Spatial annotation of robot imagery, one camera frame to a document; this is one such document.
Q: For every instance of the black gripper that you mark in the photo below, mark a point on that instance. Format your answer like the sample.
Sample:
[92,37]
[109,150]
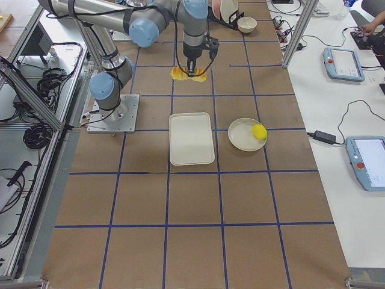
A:
[191,54]

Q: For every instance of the pink plate in rack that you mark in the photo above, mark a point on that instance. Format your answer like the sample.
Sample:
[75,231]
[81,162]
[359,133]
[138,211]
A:
[216,8]

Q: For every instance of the cream plate in rack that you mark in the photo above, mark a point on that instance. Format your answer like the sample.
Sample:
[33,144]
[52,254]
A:
[227,8]

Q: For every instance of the cream round plate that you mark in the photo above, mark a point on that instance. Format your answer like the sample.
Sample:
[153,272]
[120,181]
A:
[241,136]

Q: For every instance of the person's hand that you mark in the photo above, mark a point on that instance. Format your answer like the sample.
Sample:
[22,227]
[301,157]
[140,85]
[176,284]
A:
[368,28]

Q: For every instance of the black dish rack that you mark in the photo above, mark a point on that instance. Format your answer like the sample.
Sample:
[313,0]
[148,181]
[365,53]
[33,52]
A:
[233,19]

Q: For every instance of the cream bowl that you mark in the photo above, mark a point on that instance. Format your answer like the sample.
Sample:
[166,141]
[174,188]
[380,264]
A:
[246,24]

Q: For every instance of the white rectangular tray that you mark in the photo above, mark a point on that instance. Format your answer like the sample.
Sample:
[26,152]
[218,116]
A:
[190,139]

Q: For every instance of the yellow lemon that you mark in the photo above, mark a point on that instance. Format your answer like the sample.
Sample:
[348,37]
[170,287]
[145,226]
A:
[259,132]

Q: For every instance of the black power adapter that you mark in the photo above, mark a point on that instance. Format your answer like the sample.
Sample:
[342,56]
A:
[324,137]

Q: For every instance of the upper blue teach pendant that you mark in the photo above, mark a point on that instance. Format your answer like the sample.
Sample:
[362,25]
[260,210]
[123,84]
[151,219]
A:
[343,64]

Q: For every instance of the blue teach pendant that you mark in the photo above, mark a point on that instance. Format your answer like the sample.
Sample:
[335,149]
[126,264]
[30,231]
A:
[366,154]
[343,64]

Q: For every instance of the lower blue teach pendant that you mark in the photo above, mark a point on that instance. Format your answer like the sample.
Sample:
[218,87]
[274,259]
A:
[366,154]

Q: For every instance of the aluminium frame post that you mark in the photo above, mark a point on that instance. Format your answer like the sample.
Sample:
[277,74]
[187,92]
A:
[300,28]

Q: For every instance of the aluminium frame rail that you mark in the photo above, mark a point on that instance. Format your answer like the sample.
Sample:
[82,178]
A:
[21,86]

